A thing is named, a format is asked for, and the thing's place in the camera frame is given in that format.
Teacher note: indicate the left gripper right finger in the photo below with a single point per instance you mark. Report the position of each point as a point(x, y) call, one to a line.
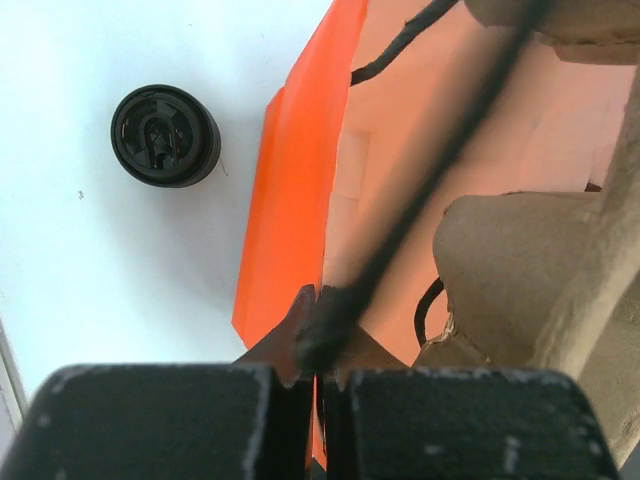
point(462, 423)

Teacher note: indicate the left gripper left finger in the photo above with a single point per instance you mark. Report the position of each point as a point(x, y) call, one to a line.
point(164, 422)

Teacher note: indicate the brown pulp cup carrier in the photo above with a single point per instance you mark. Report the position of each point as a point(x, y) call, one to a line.
point(551, 280)

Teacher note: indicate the orange paper bag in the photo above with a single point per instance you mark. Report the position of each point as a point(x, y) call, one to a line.
point(373, 93)

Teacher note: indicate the stack of black lids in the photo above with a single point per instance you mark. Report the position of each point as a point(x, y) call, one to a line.
point(164, 137)

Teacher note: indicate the aluminium frame rail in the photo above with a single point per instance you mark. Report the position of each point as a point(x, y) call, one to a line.
point(12, 389)

